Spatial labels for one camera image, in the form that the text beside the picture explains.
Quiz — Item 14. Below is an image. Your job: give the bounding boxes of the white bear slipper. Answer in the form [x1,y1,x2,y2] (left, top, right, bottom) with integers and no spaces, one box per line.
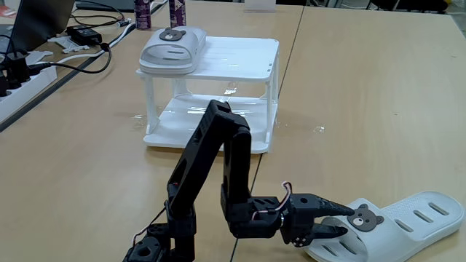
[304,191,466,262]
[139,25,208,76]

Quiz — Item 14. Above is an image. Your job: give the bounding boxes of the white plastic box shelf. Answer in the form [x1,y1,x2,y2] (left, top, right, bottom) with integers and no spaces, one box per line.
[136,35,280,154]

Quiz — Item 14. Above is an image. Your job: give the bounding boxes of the black chair base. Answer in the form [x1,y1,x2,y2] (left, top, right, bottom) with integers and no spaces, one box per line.
[366,0,449,14]

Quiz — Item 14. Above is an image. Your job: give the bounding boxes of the purple drink can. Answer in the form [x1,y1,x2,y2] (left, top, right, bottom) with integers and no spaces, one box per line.
[133,0,153,31]
[168,0,188,29]

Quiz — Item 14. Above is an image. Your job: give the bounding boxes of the black power adapter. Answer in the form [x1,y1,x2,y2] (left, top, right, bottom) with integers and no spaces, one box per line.
[66,24,103,47]

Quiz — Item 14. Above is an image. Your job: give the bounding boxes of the white printed plastic part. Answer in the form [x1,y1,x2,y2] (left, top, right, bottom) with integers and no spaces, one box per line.
[47,35,90,55]

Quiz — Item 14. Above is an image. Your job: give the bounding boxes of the white power strip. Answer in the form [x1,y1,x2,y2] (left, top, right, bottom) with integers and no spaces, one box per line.
[0,65,58,124]

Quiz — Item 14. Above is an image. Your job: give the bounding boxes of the black plug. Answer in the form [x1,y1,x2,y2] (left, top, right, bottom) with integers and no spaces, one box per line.
[0,50,33,94]

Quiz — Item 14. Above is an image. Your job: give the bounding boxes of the black laptop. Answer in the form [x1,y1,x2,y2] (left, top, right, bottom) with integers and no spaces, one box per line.
[7,0,76,55]

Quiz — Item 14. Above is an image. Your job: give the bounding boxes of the black power cable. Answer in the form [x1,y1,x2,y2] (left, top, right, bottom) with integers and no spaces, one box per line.
[27,42,113,75]

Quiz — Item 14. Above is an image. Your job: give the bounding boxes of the white cable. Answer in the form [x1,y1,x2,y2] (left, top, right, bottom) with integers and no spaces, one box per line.
[54,21,137,65]

